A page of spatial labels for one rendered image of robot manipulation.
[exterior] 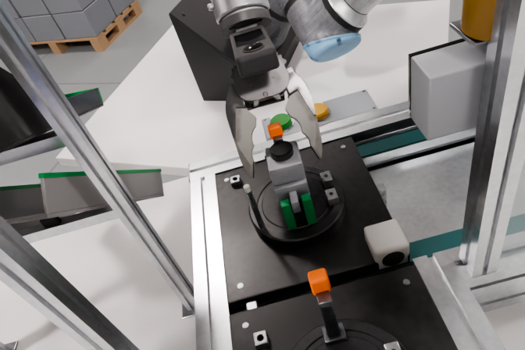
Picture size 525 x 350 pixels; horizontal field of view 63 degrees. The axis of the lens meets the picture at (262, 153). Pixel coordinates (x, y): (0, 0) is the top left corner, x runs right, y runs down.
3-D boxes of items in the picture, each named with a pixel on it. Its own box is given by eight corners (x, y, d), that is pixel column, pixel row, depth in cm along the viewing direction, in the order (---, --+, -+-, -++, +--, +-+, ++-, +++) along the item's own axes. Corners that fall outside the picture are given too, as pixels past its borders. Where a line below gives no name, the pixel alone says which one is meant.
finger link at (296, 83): (323, 109, 56) (283, 57, 56) (325, 108, 55) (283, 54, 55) (295, 131, 56) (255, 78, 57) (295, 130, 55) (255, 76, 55)
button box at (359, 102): (267, 141, 86) (260, 117, 82) (368, 112, 85) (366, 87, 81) (273, 164, 81) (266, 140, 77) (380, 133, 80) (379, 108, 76)
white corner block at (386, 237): (364, 243, 58) (362, 226, 55) (397, 234, 58) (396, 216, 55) (376, 273, 55) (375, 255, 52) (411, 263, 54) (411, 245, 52)
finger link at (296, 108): (333, 145, 61) (294, 94, 61) (339, 145, 55) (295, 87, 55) (316, 158, 61) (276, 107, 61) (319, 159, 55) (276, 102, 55)
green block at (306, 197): (306, 218, 58) (300, 194, 55) (315, 216, 58) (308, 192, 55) (308, 225, 58) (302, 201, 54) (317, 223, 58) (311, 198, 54)
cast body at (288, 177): (272, 172, 62) (261, 136, 57) (301, 164, 61) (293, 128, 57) (280, 216, 55) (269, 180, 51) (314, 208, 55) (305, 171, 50)
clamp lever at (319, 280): (323, 327, 46) (306, 271, 44) (340, 323, 46) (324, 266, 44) (329, 352, 43) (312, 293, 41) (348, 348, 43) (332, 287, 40)
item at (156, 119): (179, 27, 154) (176, 19, 152) (449, 8, 120) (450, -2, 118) (61, 166, 109) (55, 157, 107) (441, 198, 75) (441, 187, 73)
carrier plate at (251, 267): (217, 183, 73) (214, 174, 72) (352, 144, 73) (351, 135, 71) (231, 311, 55) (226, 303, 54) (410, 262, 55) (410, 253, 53)
